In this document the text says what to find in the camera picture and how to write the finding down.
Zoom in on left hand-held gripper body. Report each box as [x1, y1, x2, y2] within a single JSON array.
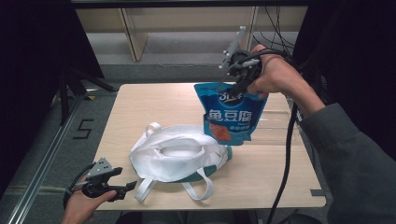
[[81, 157, 123, 199]]

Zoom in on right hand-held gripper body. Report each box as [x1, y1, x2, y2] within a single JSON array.
[[219, 25, 265, 89]]

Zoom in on blue snack packet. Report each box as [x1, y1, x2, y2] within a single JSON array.
[[192, 81, 269, 147]]

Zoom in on clear plastic box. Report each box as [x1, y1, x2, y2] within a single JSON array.
[[248, 96, 304, 146]]

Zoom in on white tote bag coloured blobs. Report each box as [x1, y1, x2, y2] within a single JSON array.
[[128, 121, 233, 203]]

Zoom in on person's right hand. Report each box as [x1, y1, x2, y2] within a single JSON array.
[[247, 44, 313, 104]]

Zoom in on person's left hand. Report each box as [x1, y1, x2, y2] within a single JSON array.
[[61, 189, 118, 224]]

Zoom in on light wooden desk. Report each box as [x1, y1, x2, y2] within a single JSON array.
[[74, 5, 309, 63]]

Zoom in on black curtain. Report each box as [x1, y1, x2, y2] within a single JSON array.
[[0, 0, 105, 200], [289, 0, 396, 162]]

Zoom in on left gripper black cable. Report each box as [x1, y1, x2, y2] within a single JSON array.
[[63, 162, 95, 210]]

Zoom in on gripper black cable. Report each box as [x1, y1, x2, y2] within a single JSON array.
[[63, 162, 95, 210], [239, 48, 299, 224]]

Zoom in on bundle of black cables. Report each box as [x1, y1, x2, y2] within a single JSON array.
[[252, 6, 297, 63]]

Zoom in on aluminium floor rail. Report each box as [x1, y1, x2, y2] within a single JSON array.
[[6, 88, 120, 224]]

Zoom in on white floor cable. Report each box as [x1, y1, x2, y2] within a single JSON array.
[[144, 46, 225, 70]]

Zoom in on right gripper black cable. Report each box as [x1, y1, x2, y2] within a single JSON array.
[[239, 48, 299, 224]]

